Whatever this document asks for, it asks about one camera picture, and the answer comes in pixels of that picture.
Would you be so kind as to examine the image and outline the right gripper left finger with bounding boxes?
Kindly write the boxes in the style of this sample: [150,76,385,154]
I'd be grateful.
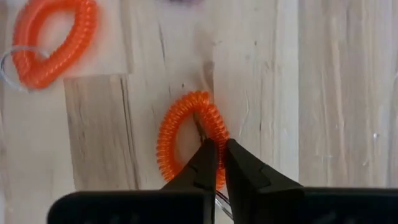
[46,139,218,224]

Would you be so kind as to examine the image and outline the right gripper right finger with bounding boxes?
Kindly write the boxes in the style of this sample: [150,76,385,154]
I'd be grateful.
[224,139,398,224]

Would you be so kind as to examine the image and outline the orange spring keychain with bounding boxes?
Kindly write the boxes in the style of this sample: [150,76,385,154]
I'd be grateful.
[156,90,234,220]
[0,0,100,93]

